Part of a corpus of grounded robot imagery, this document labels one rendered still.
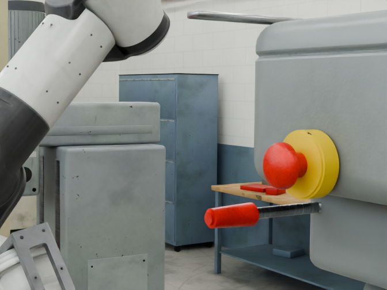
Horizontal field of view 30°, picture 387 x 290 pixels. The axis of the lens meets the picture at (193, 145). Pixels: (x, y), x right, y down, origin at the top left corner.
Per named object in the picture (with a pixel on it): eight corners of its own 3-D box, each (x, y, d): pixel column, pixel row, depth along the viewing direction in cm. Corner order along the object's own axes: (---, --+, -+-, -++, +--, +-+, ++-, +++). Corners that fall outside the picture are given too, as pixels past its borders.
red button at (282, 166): (286, 193, 59) (287, 144, 58) (255, 187, 62) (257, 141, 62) (317, 190, 60) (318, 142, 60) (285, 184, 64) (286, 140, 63)
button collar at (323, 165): (322, 204, 59) (323, 131, 59) (275, 195, 65) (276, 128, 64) (340, 202, 61) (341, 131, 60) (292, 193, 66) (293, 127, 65)
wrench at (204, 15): (204, 16, 66) (204, 7, 66) (180, 19, 69) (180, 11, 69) (386, 31, 79) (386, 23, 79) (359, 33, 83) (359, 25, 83)
